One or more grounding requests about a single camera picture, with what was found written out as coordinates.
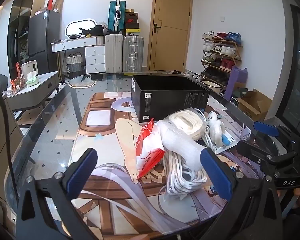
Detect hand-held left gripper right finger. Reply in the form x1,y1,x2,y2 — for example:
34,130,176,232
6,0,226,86
199,147,283,240

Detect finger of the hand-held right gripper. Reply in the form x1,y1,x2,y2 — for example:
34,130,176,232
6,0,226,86
236,139,299,167
253,121,300,144

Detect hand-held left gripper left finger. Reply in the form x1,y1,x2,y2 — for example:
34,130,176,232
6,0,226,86
15,148,98,240

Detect bagged white cable bundle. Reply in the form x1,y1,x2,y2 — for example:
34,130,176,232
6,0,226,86
164,149,208,202

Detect white and blue plush toy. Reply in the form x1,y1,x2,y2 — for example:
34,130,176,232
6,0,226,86
205,111,231,147

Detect white charging cable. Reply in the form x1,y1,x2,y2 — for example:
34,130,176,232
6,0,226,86
194,108,217,152

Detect white foam wrap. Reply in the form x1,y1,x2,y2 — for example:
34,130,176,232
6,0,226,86
157,118,208,173

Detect bagged white rope coil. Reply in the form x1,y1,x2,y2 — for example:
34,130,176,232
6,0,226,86
168,107,208,141

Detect red and white plastic packet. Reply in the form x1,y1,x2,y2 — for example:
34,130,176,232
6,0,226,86
134,118,166,180

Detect black cardboard box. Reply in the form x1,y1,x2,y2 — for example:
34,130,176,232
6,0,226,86
131,74,211,123

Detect brown cardboard box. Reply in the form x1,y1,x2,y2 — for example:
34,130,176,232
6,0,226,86
236,88,273,122

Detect printed desk mat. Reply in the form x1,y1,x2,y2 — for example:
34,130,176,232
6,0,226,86
65,91,259,233

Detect purple box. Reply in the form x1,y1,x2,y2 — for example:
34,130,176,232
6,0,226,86
223,66,248,101

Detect dark window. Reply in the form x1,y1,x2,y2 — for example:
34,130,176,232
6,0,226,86
275,4,300,136

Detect white basin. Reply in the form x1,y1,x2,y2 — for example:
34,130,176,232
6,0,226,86
201,79,222,92

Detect wooden shoe rack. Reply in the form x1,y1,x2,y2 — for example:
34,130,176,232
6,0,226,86
201,31,243,87

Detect beige cabinet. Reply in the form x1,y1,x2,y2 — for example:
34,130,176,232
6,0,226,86
0,96,24,202

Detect rows of shoes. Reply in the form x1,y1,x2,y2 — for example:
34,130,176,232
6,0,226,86
201,31,242,84

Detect round floor rug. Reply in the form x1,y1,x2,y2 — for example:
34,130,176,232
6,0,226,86
69,76,97,89

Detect white sneakers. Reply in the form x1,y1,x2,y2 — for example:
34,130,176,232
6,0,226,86
183,69,203,80

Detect grey side table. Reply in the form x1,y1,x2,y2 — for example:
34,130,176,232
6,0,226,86
3,71,61,112

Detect green tissue pack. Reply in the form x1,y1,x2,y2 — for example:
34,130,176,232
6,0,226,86
26,72,39,87

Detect wicker basket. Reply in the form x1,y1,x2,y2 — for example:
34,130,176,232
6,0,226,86
65,52,85,73

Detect red plastic bag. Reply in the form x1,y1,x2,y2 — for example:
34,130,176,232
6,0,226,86
10,62,26,91

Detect white electric kettle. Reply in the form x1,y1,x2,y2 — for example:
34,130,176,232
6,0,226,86
21,60,38,77

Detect white vanity desk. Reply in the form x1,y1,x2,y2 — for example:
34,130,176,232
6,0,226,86
51,35,106,75

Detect white suitcase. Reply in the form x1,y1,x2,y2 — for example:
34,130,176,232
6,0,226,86
104,33,124,74

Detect silver suitcase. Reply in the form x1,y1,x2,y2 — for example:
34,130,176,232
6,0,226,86
122,35,145,73

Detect wooden door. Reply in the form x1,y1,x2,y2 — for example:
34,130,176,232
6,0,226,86
148,0,193,72

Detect black refrigerator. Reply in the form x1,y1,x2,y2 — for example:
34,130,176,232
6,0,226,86
28,10,62,73

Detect black bag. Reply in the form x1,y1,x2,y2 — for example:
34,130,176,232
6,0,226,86
89,25,105,37

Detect oval lit mirror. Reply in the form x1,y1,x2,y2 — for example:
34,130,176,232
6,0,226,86
65,18,97,37

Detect teal suitcase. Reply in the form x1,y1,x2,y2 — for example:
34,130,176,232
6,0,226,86
107,0,127,33

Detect red and black shoe box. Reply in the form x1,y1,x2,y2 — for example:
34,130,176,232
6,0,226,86
125,14,140,24

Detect dark glass cabinet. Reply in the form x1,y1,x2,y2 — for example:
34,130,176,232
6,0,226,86
7,0,48,64

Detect flat cardboard box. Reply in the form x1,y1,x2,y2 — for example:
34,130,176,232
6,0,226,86
47,0,65,13

